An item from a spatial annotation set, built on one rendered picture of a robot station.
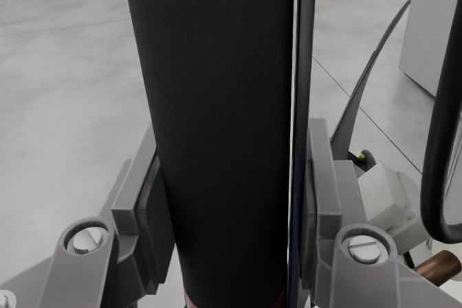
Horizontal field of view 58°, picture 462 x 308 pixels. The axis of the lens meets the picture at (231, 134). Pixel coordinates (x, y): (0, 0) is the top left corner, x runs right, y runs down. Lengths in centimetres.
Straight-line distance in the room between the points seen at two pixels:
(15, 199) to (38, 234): 37
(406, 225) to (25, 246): 200
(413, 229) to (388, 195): 5
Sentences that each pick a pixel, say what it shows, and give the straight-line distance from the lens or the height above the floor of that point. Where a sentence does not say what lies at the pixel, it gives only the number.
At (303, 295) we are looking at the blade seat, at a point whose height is 119.
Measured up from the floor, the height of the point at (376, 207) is 115.
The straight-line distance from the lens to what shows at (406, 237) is 61.
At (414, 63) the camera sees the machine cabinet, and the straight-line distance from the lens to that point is 338.
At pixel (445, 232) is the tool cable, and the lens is 22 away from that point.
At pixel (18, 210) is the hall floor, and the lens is 258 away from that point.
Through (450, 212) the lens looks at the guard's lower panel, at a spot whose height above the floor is 31.
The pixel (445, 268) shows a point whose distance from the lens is 26.
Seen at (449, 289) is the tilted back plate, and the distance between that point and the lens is 59.
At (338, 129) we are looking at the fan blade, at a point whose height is 134.
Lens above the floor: 155
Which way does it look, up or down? 34 degrees down
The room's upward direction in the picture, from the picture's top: 4 degrees counter-clockwise
